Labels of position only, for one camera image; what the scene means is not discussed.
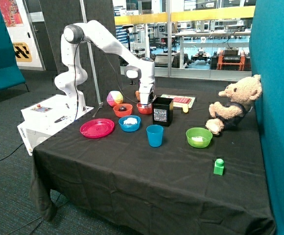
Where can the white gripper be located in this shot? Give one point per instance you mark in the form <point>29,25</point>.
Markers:
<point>146,91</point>

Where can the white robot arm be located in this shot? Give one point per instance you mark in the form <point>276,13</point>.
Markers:
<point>95,32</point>

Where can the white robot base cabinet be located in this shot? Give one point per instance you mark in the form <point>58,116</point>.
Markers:
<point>47,117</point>

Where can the brown plush toy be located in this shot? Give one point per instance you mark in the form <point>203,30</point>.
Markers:
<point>137,93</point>

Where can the orange plastic bowl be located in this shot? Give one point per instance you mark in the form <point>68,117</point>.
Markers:
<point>144,111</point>

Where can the orange bowl with dark ball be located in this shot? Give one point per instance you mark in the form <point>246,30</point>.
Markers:
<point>125,113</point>

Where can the black square bin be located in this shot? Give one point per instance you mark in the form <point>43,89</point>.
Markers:
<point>162,111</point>

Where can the dark purple ball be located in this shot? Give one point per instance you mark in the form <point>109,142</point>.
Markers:
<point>122,108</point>

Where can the multicoloured soft ball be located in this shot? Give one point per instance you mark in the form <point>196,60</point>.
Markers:
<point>114,98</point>

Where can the red toy keyboard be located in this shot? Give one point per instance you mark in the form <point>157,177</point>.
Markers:
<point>182,100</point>

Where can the blue plastic bowl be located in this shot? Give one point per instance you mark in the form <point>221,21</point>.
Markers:
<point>129,128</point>

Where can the blue plastic cup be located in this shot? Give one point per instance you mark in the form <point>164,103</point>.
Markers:
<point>155,135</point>

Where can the grey metal pole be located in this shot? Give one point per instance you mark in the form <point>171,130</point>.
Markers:
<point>100,103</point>

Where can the pink plastic plate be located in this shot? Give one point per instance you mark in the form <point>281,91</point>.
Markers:
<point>97,128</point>

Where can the green plastic bowl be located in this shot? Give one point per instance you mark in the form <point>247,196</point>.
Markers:
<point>198,131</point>

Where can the white paper in green bowl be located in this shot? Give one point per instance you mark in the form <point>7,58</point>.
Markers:
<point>198,139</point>

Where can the black tablecloth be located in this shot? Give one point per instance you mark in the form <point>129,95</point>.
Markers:
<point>169,190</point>

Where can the beige teddy bear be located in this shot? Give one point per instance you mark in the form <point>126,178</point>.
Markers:
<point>242,95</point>

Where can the green toy block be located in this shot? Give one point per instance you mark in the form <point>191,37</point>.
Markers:
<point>218,167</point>

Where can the teal partition panel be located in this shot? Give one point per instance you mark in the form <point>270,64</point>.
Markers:
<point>267,60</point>

